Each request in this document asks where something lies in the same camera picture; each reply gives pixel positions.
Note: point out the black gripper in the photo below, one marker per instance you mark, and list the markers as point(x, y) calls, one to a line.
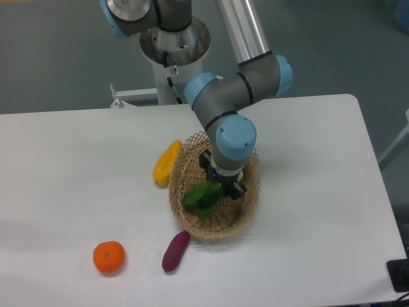
point(226, 178)

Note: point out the green bok choy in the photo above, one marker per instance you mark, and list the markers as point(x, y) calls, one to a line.
point(207, 196)

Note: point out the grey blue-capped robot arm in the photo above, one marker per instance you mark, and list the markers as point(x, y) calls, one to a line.
point(216, 101)

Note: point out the woven wicker basket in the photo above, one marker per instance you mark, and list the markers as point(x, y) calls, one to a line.
point(231, 216)

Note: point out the yellow pepper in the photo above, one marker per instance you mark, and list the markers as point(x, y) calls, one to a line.
point(164, 165)

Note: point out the purple sweet potato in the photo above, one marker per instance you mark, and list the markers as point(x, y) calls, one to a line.
point(175, 251)

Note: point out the orange mandarin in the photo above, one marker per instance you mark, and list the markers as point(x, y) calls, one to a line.
point(109, 257)

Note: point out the black device at table edge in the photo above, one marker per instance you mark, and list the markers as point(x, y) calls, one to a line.
point(398, 273)

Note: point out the blue object in corner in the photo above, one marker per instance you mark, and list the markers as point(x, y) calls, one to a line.
point(402, 15)

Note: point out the white metal base frame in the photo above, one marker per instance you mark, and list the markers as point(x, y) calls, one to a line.
point(137, 96)

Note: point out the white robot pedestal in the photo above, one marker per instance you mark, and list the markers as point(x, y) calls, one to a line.
point(177, 53)

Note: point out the white table leg frame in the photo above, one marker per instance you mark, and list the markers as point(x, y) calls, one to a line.
point(398, 144)

